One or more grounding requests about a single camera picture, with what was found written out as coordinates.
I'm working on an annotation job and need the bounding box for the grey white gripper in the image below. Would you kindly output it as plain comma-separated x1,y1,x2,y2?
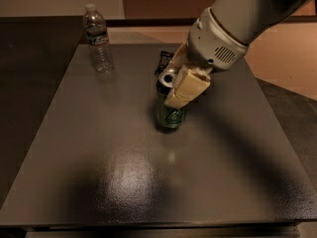
163,8,249,109

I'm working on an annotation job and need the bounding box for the green soda can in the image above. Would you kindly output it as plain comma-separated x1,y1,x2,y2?
156,68,186,129

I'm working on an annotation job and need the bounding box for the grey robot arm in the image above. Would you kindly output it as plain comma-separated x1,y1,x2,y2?
164,0,310,109

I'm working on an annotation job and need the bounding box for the clear plastic water bottle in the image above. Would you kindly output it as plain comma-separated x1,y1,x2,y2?
82,3,114,73

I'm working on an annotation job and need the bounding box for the black snack packet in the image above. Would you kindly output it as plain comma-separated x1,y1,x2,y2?
155,51,174,75

